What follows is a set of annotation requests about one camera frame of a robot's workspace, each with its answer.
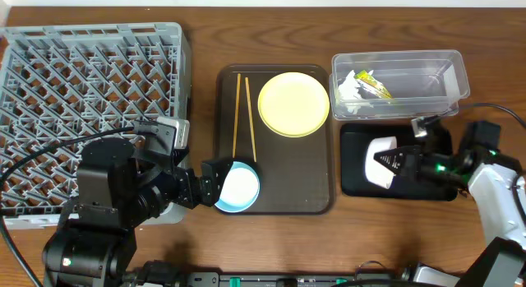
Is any white bowl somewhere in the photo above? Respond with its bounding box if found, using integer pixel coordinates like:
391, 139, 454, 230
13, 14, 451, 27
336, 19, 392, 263
365, 137, 397, 189

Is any green snack wrapper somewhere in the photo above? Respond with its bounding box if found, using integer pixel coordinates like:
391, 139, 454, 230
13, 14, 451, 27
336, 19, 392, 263
354, 70, 393, 99

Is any white napkin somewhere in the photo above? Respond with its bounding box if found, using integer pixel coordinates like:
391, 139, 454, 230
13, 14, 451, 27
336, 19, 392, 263
338, 70, 371, 114

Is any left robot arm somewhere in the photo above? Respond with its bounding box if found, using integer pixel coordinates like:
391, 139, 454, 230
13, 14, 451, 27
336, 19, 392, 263
43, 137, 233, 286

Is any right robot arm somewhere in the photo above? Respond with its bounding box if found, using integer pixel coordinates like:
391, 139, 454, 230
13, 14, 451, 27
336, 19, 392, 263
365, 118, 525, 286

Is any black waste tray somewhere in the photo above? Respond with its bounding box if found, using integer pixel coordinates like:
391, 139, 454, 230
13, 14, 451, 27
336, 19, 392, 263
340, 123, 458, 201

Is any light blue bowl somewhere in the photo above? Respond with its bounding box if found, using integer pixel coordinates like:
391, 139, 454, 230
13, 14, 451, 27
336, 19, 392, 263
215, 161, 261, 213

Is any clear plastic bin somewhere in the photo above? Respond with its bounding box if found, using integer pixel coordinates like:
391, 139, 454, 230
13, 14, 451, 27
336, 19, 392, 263
330, 49, 470, 121

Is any brown serving tray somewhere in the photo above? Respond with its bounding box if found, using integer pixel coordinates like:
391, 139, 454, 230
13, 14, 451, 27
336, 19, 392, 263
214, 64, 335, 215

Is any yellow plate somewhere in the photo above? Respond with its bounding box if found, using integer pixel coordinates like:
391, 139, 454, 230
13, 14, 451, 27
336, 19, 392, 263
257, 72, 330, 137

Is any grey dish rack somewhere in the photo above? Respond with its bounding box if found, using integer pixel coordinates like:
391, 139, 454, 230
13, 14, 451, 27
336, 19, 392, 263
1, 22, 191, 229

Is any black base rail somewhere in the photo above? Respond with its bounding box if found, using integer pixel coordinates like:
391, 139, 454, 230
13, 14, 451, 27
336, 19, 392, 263
122, 261, 417, 287

